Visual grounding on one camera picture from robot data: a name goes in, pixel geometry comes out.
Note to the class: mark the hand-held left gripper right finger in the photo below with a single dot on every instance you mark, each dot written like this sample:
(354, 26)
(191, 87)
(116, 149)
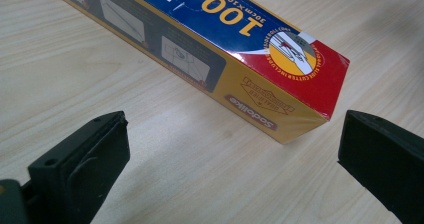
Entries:
(383, 154)

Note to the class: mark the long yellow blue red box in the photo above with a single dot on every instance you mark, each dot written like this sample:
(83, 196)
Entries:
(233, 44)

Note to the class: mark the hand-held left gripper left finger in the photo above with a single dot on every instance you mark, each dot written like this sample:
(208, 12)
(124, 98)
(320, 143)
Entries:
(80, 170)

